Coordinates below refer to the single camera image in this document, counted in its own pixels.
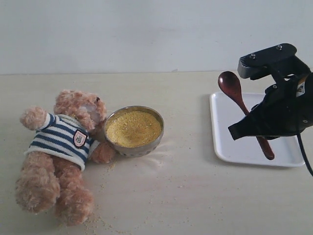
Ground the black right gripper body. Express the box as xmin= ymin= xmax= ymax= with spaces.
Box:
xmin=251 ymin=56 xmax=313 ymax=139

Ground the dark red wooden spoon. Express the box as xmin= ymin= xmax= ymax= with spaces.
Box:
xmin=218 ymin=71 xmax=275 ymax=160

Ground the beige teddy bear striped sweater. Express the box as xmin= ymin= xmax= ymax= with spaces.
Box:
xmin=15 ymin=90 xmax=115 ymax=226

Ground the white rectangular plastic tray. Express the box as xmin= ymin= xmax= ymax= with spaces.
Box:
xmin=210 ymin=92 xmax=305 ymax=167

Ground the steel bowl of yellow grain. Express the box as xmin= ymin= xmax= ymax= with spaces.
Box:
xmin=104 ymin=106 xmax=164 ymax=157

